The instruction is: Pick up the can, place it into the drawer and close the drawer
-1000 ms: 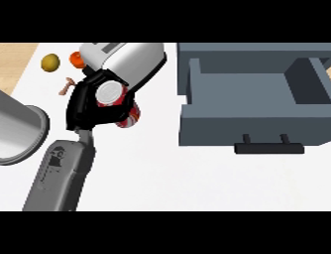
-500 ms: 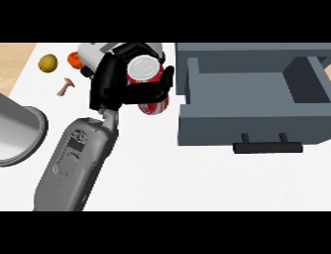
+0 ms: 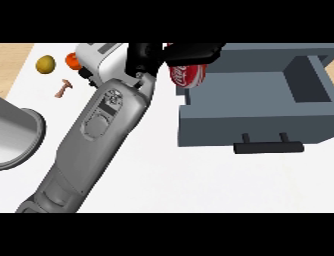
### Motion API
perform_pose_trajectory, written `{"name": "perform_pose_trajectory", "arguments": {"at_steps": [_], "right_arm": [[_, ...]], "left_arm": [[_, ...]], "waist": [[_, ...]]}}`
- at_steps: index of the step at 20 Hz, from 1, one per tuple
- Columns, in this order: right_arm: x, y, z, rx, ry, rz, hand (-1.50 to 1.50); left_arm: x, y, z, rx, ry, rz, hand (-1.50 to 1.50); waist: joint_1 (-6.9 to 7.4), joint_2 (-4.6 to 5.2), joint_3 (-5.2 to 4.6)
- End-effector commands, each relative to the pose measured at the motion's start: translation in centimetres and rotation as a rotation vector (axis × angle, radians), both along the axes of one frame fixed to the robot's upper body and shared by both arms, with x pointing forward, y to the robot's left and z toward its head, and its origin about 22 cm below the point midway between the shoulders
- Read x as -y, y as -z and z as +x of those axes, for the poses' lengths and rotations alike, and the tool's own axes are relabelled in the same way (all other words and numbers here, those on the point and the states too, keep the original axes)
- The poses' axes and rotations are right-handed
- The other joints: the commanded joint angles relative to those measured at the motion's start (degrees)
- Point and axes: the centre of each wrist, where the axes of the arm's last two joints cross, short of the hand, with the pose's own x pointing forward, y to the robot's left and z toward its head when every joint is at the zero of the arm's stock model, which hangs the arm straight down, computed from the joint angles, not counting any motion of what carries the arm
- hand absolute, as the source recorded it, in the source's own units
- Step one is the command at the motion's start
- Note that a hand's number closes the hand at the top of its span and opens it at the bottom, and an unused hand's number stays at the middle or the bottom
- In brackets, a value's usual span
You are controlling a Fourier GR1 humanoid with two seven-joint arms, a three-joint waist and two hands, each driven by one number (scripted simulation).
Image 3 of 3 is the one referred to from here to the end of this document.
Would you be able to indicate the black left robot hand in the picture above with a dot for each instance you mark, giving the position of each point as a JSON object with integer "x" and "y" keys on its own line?
{"x": 190, "y": 53}

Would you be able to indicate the red soda can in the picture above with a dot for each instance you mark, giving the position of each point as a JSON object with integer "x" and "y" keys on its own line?
{"x": 188, "y": 76}

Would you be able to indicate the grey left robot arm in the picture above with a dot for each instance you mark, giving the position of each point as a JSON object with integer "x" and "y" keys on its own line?
{"x": 97, "y": 140}

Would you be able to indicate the grey-blue drawer cabinet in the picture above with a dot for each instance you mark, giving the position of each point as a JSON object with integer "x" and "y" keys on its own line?
{"x": 234, "y": 88}

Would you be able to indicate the grey-blue drawer front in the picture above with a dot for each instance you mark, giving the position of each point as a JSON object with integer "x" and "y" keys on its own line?
{"x": 253, "y": 125}

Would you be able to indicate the orange fruit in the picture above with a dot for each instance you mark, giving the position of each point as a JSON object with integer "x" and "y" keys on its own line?
{"x": 72, "y": 61}

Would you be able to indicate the small pink-brown item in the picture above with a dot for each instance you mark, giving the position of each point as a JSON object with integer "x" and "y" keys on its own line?
{"x": 64, "y": 88}

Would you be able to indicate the yellow lemon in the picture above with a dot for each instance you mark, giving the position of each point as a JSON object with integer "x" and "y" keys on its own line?
{"x": 45, "y": 64}

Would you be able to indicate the grey metal pot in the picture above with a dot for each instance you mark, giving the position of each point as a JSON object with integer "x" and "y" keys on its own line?
{"x": 2, "y": 130}

